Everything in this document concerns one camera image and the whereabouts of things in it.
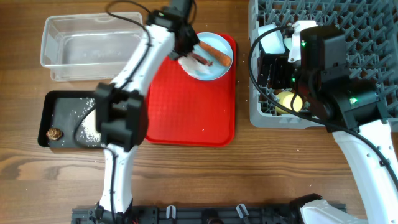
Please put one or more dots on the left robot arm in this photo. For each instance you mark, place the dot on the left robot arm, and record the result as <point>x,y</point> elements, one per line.
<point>120,106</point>

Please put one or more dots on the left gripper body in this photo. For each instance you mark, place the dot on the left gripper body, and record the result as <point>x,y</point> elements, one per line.
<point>188,48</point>

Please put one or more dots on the brown food scrap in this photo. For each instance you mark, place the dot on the brown food scrap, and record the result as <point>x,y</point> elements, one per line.
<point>54,134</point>

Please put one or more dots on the yellow plastic cup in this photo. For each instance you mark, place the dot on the yellow plastic cup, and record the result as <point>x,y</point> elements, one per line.
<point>285,98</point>

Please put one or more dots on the white rice pile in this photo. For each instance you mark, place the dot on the white rice pile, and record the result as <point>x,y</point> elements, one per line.
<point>88,132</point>

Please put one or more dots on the light blue bowl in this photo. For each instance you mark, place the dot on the light blue bowl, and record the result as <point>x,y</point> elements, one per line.
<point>272,43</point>

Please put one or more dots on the red snack wrapper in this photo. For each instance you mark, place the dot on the red snack wrapper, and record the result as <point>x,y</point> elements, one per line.
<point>201,60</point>

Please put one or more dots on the light blue plate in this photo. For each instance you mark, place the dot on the light blue plate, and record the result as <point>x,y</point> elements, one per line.
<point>221,44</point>

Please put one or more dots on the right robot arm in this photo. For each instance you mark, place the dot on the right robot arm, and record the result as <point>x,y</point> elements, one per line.
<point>352,110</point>

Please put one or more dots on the orange carrot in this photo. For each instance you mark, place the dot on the orange carrot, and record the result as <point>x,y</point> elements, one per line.
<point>222,58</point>

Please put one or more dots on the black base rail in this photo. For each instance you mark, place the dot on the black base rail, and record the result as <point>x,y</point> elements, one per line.
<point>279,213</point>

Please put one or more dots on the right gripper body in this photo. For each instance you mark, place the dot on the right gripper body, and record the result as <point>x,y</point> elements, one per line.
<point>282,75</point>

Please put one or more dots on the grey dishwasher rack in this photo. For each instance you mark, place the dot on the grey dishwasher rack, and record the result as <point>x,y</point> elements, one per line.
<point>370,29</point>

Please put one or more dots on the black waste tray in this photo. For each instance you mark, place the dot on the black waste tray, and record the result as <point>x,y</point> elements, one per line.
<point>63,110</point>

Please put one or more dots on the red plastic tray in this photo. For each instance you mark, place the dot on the red plastic tray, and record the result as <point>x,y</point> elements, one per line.
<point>186,111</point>

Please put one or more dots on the clear plastic bin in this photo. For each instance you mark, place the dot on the clear plastic bin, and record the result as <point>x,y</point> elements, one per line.
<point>87,46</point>

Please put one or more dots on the white napkin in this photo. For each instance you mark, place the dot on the white napkin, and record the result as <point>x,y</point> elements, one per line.
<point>192,66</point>

